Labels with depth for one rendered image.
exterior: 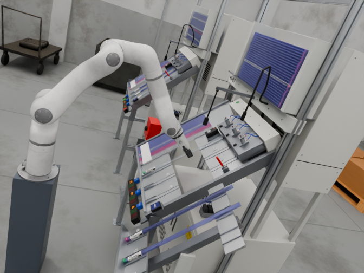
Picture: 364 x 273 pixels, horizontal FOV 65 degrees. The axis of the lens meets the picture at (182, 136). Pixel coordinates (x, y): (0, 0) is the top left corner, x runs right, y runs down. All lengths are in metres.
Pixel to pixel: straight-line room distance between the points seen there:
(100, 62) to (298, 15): 5.99
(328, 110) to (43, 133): 1.32
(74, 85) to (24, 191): 0.60
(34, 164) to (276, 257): 1.47
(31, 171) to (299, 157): 1.32
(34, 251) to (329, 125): 1.68
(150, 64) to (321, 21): 6.14
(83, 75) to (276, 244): 1.41
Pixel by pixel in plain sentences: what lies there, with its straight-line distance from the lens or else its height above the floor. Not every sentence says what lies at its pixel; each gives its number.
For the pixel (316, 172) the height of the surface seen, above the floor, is 1.12.
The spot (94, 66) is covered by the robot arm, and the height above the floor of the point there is 1.32.
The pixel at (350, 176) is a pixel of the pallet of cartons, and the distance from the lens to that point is 4.70.
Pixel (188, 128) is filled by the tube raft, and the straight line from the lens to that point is 1.89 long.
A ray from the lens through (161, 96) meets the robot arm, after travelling 1.43.
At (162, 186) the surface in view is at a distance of 1.57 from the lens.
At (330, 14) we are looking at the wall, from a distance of 7.37.
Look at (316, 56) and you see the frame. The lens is 1.33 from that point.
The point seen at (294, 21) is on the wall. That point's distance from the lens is 6.96.
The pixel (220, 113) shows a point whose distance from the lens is 1.91.
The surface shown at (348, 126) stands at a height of 1.40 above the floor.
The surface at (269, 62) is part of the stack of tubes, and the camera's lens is 1.56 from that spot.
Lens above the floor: 1.66
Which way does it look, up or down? 23 degrees down
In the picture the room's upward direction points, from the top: 19 degrees clockwise
